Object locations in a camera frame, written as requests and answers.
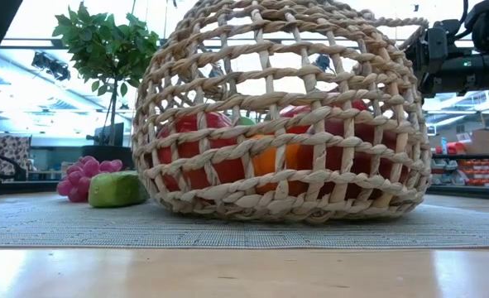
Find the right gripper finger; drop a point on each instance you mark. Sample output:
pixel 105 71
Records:
pixel 434 49
pixel 476 76

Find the dark red pomegranate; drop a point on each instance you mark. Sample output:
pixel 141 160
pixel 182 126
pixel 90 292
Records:
pixel 333 162

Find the green apple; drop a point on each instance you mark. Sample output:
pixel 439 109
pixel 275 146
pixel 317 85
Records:
pixel 246 121

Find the orange fruit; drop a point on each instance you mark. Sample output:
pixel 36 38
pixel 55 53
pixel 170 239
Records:
pixel 267 163

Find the glossy red apple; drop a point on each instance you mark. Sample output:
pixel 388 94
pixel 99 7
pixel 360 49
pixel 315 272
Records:
pixel 227 170

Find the brown cardboard boxes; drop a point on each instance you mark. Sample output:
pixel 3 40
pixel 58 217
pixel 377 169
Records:
pixel 484 140

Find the red plastic bin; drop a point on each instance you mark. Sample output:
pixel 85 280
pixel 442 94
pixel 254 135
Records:
pixel 455 147

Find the storage shelf with bins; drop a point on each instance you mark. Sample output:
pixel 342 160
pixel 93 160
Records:
pixel 484 169

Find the green potted plant black pot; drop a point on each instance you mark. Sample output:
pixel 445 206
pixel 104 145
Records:
pixel 107 45

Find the black background monitor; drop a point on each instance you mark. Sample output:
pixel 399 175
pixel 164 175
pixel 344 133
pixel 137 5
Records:
pixel 118 134

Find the grey woven placemat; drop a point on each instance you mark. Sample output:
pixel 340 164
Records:
pixel 145 227

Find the green cucumber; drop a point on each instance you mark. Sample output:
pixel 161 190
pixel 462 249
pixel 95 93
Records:
pixel 116 189

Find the purple grape bunch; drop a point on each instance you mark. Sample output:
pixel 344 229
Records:
pixel 82 169

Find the black hanging light fixture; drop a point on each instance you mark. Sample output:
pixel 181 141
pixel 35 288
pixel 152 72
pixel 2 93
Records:
pixel 51 66

